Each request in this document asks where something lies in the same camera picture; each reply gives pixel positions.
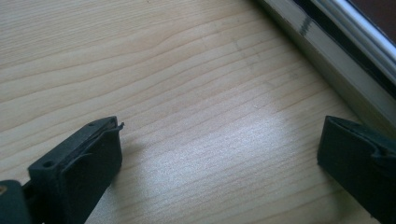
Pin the silver metal bar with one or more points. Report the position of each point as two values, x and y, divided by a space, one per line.
327 59
358 28

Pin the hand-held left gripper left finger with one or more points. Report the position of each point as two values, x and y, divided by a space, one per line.
77 174

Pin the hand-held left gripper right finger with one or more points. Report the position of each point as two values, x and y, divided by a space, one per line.
361 161

